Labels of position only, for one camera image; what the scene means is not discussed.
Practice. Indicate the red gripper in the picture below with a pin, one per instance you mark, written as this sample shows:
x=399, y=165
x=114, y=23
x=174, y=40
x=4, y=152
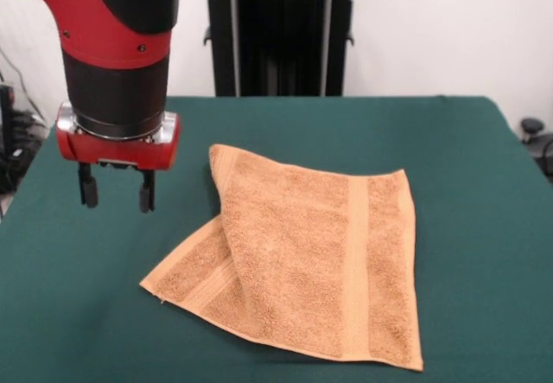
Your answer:
x=121, y=151

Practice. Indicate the orange terry towel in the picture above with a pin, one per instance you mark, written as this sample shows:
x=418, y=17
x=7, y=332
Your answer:
x=302, y=249

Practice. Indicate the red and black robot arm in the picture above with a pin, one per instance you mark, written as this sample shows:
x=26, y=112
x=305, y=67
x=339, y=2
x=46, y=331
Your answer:
x=108, y=33

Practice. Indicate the black electronics box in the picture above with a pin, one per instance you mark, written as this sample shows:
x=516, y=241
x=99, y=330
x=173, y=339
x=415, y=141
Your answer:
x=6, y=141

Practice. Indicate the dark green table cloth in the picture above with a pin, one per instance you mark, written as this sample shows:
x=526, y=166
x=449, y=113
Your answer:
x=129, y=335

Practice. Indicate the black round knob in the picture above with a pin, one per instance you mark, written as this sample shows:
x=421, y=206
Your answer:
x=532, y=125

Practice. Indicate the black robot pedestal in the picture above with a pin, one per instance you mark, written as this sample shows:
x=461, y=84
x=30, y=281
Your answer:
x=281, y=46

